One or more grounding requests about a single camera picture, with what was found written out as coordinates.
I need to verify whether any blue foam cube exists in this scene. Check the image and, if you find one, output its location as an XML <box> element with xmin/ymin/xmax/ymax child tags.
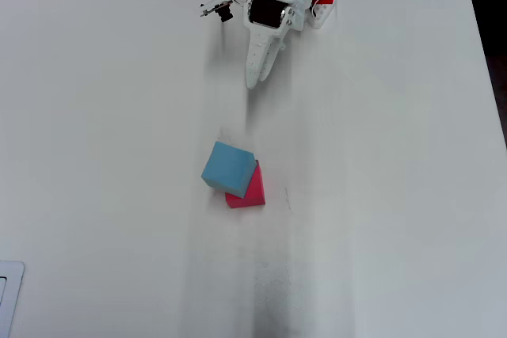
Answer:
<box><xmin>200</xmin><ymin>140</ymin><xmax>257</xmax><ymax>200</ymax></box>

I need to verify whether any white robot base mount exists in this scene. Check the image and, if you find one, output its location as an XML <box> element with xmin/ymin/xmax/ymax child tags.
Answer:
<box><xmin>307</xmin><ymin>0</ymin><xmax>337</xmax><ymax>30</ymax></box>

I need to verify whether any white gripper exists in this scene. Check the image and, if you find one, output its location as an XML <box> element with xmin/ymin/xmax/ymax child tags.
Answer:
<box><xmin>243</xmin><ymin>0</ymin><xmax>308</xmax><ymax>91</ymax></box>

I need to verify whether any red foam cube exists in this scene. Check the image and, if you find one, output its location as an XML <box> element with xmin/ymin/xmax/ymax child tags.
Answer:
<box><xmin>224</xmin><ymin>159</ymin><xmax>267</xmax><ymax>211</ymax></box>

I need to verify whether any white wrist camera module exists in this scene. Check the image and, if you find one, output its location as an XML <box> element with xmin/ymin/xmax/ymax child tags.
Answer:
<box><xmin>199</xmin><ymin>0</ymin><xmax>235</xmax><ymax>25</ymax></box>

